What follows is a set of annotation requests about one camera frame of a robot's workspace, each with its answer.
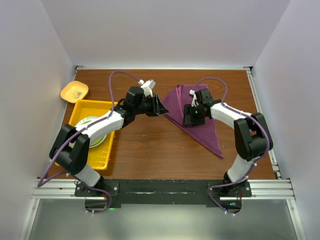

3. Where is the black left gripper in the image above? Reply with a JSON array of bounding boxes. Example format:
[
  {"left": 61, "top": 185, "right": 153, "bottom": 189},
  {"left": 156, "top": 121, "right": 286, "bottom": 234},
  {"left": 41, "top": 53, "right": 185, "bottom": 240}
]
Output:
[{"left": 133, "top": 93, "right": 168, "bottom": 117}]

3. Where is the green white plate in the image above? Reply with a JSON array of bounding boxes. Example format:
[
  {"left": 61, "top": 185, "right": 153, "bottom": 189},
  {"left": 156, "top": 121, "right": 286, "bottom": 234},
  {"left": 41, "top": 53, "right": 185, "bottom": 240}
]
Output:
[{"left": 74, "top": 116, "right": 107, "bottom": 148}]

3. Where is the yellow square bowl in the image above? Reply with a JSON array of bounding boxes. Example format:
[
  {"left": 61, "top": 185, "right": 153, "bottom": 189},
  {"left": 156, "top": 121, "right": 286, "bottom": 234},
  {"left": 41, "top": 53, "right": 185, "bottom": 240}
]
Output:
[{"left": 60, "top": 80, "right": 89, "bottom": 104}]

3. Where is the aluminium frame rail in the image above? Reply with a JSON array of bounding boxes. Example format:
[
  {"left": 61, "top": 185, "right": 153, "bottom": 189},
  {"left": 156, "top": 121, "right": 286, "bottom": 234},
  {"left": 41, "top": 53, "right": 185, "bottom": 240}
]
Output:
[
  {"left": 243, "top": 66, "right": 282, "bottom": 180},
  {"left": 31, "top": 179, "right": 295, "bottom": 200}
]

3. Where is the yellow plastic tray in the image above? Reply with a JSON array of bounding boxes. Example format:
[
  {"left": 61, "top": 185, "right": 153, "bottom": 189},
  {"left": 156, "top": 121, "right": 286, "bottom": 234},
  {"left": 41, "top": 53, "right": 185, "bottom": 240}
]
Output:
[{"left": 68, "top": 99, "right": 115, "bottom": 170}]

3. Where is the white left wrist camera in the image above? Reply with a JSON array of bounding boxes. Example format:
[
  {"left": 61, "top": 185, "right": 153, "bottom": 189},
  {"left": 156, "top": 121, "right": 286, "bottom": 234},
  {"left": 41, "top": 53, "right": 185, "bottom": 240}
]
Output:
[{"left": 138, "top": 79, "right": 156, "bottom": 97}]

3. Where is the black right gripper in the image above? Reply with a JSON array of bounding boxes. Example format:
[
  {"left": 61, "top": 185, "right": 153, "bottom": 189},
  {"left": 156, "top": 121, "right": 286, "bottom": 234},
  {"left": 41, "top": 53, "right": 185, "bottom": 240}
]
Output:
[{"left": 182, "top": 103, "right": 207, "bottom": 126}]

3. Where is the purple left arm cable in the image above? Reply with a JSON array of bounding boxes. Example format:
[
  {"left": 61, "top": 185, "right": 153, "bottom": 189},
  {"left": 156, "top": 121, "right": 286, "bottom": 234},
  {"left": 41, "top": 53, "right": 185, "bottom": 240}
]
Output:
[{"left": 36, "top": 71, "right": 145, "bottom": 214}]

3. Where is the purple cloth napkin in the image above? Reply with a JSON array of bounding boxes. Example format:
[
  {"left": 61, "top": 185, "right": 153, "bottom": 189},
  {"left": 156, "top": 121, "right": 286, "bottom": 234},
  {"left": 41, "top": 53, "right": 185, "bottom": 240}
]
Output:
[{"left": 161, "top": 84, "right": 224, "bottom": 159}]

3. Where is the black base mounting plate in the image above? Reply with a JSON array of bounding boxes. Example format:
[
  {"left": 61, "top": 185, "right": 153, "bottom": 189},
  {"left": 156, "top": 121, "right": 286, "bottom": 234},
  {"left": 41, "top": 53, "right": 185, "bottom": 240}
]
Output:
[{"left": 74, "top": 179, "right": 252, "bottom": 213}]

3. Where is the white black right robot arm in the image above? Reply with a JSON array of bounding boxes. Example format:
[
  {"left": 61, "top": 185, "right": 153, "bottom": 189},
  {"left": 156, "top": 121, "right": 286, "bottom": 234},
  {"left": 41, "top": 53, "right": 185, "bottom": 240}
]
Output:
[{"left": 182, "top": 89, "right": 273, "bottom": 197}]

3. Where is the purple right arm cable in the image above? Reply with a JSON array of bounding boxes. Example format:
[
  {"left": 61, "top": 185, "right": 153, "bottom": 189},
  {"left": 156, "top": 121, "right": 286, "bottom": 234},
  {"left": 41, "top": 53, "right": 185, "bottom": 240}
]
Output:
[{"left": 193, "top": 76, "right": 272, "bottom": 216}]

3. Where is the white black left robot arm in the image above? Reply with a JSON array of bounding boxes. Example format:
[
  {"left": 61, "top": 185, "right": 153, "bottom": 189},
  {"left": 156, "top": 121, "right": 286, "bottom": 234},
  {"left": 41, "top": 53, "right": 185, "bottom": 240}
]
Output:
[{"left": 49, "top": 86, "right": 169, "bottom": 196}]

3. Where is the aluminium frame rail right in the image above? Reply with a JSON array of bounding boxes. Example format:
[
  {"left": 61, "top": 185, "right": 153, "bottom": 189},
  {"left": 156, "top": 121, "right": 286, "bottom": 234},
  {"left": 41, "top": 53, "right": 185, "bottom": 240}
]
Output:
[{"left": 243, "top": 66, "right": 282, "bottom": 180}]

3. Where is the aluminium frame rail front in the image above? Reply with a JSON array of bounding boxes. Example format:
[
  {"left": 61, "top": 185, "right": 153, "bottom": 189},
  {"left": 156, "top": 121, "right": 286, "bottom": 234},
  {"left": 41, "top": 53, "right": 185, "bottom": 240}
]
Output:
[{"left": 31, "top": 179, "right": 295, "bottom": 200}]

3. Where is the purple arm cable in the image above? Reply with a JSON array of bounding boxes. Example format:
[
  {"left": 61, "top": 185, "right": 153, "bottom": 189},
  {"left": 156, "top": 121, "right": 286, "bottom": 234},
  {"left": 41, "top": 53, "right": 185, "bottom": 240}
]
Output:
[
  {"left": 193, "top": 76, "right": 272, "bottom": 216},
  {"left": 36, "top": 71, "right": 145, "bottom": 214}
]

